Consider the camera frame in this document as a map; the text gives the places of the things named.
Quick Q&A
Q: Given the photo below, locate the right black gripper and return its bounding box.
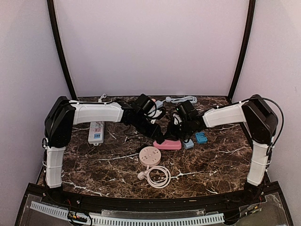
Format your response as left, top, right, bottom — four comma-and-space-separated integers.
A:
163, 118, 192, 141

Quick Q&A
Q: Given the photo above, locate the pink triangular power socket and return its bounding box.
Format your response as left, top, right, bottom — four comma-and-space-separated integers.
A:
153, 139, 182, 150

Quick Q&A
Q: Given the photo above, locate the pink round power socket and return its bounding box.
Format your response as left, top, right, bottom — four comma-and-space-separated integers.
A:
139, 146, 161, 167

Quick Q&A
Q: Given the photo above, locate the light blue plug adapter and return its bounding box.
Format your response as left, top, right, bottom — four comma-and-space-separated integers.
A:
182, 139, 194, 149

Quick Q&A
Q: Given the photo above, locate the bright blue plug adapter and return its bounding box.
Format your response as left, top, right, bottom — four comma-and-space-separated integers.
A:
195, 132, 208, 144

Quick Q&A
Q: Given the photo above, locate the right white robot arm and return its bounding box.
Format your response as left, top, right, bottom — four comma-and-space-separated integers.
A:
164, 95, 284, 186

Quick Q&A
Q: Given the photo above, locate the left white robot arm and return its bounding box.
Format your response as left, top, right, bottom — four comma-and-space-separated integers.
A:
42, 94, 164, 205

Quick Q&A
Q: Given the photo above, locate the grey blue power strip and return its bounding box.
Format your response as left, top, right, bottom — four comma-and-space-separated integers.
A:
155, 100, 164, 109

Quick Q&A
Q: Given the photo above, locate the white power strip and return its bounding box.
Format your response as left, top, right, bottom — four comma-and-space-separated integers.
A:
88, 121, 105, 146

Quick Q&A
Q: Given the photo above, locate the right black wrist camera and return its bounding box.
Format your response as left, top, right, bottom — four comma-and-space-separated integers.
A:
176, 100, 198, 121

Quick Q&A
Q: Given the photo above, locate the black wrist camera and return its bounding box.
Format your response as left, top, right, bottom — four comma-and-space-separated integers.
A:
176, 100, 198, 121
135, 94, 155, 114

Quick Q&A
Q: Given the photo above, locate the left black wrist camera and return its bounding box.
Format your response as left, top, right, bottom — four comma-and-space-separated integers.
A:
135, 94, 155, 114

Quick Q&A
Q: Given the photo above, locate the black front rail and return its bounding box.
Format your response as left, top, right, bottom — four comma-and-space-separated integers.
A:
25, 182, 280, 217

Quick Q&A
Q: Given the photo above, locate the white slotted cable duct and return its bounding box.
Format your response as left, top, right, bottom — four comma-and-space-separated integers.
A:
30, 201, 224, 226

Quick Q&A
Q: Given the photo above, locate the right black frame post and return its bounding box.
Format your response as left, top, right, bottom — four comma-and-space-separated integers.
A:
227, 0, 256, 102

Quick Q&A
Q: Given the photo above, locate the black frame post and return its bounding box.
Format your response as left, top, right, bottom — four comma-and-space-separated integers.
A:
227, 0, 256, 102
47, 0, 77, 100

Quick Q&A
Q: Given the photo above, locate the left black frame post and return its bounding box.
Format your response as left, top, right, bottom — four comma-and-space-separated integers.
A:
47, 0, 77, 100

